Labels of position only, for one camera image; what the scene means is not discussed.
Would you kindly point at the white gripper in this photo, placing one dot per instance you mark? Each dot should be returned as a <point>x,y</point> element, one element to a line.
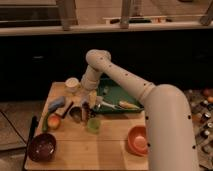
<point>89,101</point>

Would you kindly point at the black handled brush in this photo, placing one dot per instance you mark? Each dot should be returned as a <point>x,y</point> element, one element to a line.
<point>66,111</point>

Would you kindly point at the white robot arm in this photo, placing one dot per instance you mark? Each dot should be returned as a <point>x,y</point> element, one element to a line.
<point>169,128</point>

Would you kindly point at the small green cup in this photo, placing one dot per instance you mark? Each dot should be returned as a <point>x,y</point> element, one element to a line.
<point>93,125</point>

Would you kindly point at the metal cup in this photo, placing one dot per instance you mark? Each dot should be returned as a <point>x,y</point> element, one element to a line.
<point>76,114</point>

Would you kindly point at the white cup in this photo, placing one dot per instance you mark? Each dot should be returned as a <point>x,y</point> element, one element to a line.
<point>72,84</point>

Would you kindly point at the metal spoon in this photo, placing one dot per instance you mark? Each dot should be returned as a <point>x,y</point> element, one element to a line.
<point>103,103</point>

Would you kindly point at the green tray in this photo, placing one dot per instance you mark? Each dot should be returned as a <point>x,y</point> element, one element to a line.
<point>112,93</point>

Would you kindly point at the wooden board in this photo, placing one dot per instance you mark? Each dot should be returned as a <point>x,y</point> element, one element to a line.
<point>78,149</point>

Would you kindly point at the yellow corn toy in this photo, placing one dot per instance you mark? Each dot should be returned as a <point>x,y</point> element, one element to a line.
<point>128,105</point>

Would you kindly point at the red yellow apple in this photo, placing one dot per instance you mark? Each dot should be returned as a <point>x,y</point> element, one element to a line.
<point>53,121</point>

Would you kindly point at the green vegetable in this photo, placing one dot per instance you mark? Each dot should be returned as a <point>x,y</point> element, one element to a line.
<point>45,122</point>

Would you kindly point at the orange bowl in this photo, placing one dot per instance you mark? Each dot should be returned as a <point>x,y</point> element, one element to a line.
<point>137,140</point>

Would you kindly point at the dark red bowl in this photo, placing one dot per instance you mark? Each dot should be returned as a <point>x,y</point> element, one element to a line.
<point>42,148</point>

